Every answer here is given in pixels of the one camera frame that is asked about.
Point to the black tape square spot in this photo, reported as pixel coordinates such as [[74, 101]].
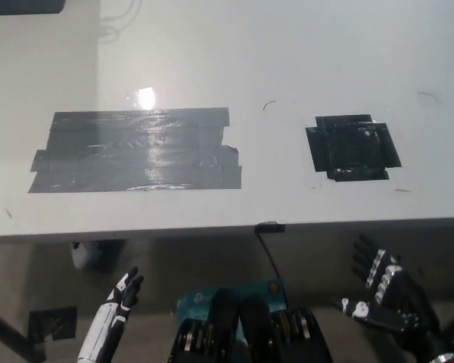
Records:
[[352, 151]]

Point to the teal router box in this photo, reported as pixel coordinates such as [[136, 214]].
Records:
[[196, 302]]

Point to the black floor tape patch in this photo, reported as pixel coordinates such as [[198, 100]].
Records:
[[49, 323]]

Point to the black ribbed robot body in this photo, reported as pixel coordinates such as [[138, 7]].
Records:
[[249, 332]]

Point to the white shoe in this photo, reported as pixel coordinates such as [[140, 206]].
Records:
[[84, 255]]

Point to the dark metal table leg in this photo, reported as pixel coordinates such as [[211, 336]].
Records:
[[11, 331]]

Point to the dark flat box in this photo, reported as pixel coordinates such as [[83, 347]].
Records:
[[22, 7]]

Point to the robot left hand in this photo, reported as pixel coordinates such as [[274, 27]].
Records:
[[104, 325]]

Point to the grey duct tape patch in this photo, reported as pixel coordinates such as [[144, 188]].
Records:
[[136, 155]]

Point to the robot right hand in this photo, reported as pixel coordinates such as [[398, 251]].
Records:
[[401, 302]]

